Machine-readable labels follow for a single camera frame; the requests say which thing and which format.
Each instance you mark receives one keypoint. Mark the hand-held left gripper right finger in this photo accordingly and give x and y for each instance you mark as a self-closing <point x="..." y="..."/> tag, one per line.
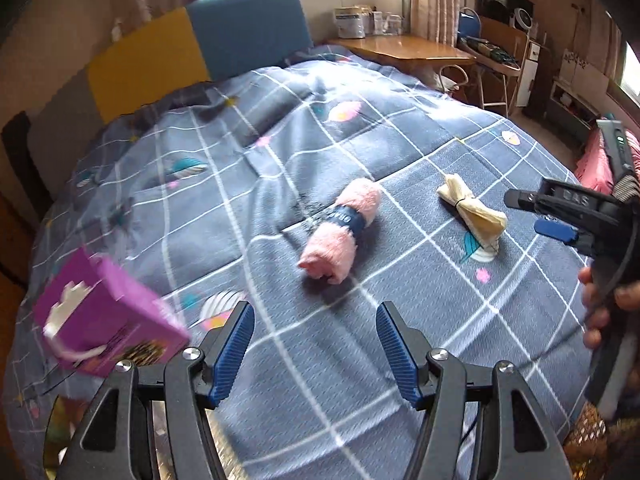
<point x="400" y="355"/>

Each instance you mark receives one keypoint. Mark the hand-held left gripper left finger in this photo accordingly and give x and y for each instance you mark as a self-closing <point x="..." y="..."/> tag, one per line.
<point x="232" y="355"/>

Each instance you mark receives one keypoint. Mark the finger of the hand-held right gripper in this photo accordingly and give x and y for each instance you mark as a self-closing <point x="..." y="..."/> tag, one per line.
<point x="552" y="231"/>
<point x="522" y="199"/>

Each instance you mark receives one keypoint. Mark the cream cloth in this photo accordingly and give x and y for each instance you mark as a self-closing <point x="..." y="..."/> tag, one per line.
<point x="475" y="210"/>

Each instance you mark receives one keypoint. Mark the pink towel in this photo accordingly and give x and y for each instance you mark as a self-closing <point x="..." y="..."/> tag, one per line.
<point x="330" y="245"/>

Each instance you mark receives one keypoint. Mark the gold box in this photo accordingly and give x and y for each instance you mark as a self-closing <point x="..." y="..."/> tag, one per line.
<point x="55" y="425"/>

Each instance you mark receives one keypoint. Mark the person's right hand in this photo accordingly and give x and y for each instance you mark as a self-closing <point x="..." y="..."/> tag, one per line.
<point x="594" y="310"/>

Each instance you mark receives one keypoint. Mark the low open shelf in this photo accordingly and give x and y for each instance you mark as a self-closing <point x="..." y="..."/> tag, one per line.
<point x="572" y="110"/>

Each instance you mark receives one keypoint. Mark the white small cabinet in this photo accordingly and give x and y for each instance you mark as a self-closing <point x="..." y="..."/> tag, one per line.
<point x="530" y="72"/>

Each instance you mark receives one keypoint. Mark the purple tissue box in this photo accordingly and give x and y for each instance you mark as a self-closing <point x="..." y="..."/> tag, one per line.
<point x="115" y="305"/>

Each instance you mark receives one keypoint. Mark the grey checked printed blanket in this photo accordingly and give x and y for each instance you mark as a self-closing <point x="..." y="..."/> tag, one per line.
<point x="400" y="160"/>

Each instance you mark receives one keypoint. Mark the white paper bags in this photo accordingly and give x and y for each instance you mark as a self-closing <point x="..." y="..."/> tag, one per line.
<point x="582" y="72"/>

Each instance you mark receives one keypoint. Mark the white folding table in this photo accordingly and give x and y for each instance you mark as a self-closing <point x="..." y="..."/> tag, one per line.
<point x="500" y="60"/>

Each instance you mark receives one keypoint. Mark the blue chair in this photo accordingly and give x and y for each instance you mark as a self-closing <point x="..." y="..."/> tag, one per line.
<point x="469" y="22"/>

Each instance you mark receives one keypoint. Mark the white fan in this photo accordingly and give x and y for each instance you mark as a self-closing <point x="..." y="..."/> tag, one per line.
<point x="524" y="12"/>

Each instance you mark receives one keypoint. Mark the wooden desk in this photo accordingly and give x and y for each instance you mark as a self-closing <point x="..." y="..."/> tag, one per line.
<point x="400" y="50"/>

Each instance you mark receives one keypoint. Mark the brown patterned cloth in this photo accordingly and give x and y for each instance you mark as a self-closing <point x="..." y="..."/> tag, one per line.
<point x="587" y="432"/>

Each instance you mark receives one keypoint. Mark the clear plastic containers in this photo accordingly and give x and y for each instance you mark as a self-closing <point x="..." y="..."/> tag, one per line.
<point x="387" y="22"/>

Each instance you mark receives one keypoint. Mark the black board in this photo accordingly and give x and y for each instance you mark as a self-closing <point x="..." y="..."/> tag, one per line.
<point x="17" y="155"/>

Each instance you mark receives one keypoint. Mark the grey yellow blue headboard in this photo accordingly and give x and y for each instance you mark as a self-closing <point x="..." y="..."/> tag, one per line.
<point x="145" y="60"/>

